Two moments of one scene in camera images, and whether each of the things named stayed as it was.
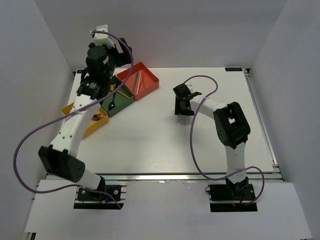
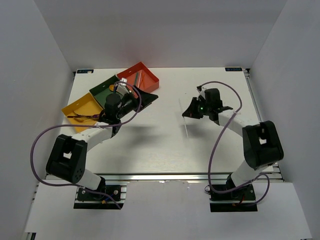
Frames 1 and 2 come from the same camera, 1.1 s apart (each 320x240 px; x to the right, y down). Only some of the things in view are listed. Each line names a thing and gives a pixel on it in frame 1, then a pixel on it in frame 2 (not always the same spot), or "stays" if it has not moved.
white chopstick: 139,82 stays
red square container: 142,81 stays
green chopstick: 137,75 stays
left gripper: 123,58 -> 147,99
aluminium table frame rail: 274,175 stays
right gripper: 179,111 -> 191,111
